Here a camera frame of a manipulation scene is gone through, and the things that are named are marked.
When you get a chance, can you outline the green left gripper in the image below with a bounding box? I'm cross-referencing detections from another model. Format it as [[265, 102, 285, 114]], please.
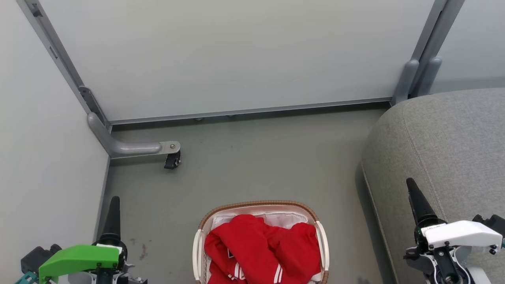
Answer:
[[39, 196, 147, 284]]

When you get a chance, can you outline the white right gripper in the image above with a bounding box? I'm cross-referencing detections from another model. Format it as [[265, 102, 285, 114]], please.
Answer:
[[404, 177, 504, 284]]

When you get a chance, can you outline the red garment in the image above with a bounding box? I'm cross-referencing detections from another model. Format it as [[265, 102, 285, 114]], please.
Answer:
[[204, 214, 322, 284]]

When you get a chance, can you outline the grey fabric sofa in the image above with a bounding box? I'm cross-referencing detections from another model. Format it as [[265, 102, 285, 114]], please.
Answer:
[[361, 88, 505, 284]]

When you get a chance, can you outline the grey partition foot with caster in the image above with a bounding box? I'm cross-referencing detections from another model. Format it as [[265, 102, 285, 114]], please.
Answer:
[[88, 112, 181, 159]]

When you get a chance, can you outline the black caster wheel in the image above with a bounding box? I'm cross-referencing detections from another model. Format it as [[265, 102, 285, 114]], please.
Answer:
[[164, 152, 181, 170]]

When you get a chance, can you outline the grey curved partition foot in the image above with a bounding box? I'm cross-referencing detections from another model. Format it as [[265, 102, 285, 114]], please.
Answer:
[[416, 57, 443, 96], [391, 59, 419, 105]]

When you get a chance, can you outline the white laundry basket brown rim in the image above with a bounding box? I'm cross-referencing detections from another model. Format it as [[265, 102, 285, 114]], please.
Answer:
[[193, 200, 330, 284]]

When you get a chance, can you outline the grey partition bottom rail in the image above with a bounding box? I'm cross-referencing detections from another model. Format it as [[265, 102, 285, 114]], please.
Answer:
[[94, 156, 111, 242], [108, 97, 393, 126]]

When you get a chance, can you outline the teal left cable connector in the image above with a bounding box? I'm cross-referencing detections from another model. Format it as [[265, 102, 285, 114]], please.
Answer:
[[15, 271, 39, 284]]

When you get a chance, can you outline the grey partition post with bracket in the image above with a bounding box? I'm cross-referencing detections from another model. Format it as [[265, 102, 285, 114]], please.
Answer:
[[17, 0, 112, 127]]

